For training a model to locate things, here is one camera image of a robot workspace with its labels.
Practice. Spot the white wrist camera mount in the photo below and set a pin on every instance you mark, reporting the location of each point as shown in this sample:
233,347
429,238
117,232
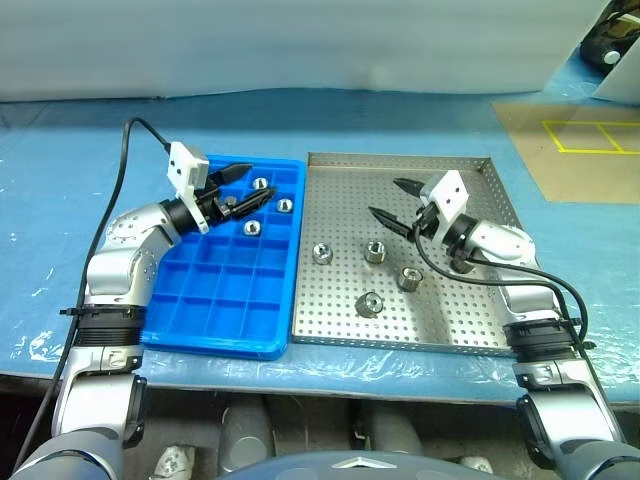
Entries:
450,192
182,165

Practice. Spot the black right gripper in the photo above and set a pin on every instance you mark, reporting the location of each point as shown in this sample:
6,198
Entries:
427,222

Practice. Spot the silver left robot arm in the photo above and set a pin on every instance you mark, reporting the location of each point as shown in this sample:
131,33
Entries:
120,260

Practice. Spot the perforated metal tray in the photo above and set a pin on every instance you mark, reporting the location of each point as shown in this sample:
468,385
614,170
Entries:
450,310

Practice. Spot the white slanted panel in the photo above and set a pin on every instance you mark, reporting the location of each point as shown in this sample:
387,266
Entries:
622,80

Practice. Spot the blue compartment tray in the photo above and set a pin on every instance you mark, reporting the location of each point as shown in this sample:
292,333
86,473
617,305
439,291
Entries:
235,300

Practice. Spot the white crumpled piece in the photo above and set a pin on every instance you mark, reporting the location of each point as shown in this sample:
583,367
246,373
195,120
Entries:
175,460

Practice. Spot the grey rounded cylinder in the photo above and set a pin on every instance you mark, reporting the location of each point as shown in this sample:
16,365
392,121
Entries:
392,430
247,435

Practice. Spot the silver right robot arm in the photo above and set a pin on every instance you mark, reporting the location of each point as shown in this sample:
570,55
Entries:
530,300

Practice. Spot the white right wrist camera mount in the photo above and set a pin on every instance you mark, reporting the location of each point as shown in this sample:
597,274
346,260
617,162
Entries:
450,192

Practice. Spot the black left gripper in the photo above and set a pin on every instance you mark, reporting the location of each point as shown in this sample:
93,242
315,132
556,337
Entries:
212,205

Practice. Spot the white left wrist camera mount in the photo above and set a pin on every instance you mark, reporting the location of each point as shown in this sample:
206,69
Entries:
182,165

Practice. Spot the blue-grey robot torso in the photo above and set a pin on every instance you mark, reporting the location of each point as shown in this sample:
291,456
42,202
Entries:
340,467

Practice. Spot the metal nut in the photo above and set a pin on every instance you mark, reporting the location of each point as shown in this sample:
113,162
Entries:
251,228
284,205
411,278
374,251

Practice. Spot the metal nut in blue tray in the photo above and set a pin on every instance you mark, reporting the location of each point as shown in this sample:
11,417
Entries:
251,228
284,205

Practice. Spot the brown cardboard sheet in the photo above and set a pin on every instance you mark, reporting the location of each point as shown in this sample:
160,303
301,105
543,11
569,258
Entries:
525,150

